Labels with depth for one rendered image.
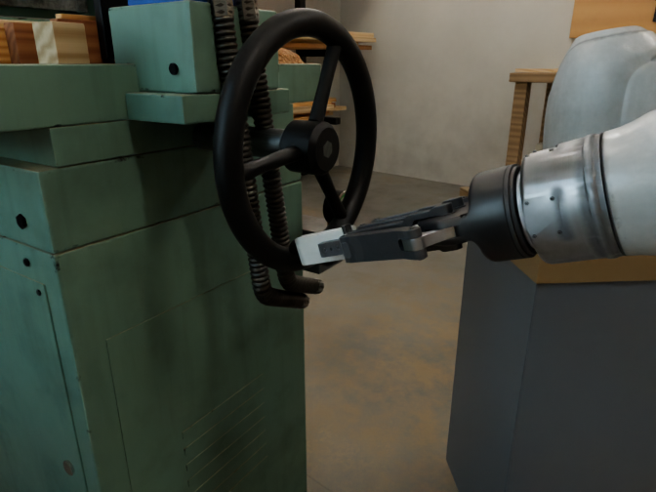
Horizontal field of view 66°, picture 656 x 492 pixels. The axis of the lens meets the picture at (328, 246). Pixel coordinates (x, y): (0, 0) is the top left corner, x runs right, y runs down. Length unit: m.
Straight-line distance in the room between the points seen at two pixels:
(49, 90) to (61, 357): 0.30
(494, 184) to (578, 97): 0.49
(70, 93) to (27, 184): 0.10
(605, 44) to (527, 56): 2.99
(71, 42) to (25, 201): 0.17
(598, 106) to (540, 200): 0.50
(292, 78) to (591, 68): 0.45
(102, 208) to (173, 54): 0.19
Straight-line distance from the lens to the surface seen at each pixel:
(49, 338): 0.68
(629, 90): 0.88
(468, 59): 4.04
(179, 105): 0.56
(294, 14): 0.55
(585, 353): 0.90
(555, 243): 0.39
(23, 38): 0.73
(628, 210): 0.37
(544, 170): 0.39
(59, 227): 0.60
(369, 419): 1.44
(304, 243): 0.52
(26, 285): 0.68
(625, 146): 0.38
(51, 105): 0.59
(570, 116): 0.88
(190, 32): 0.57
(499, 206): 0.39
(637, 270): 0.86
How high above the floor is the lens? 0.90
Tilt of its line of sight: 20 degrees down
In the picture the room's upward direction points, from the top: straight up
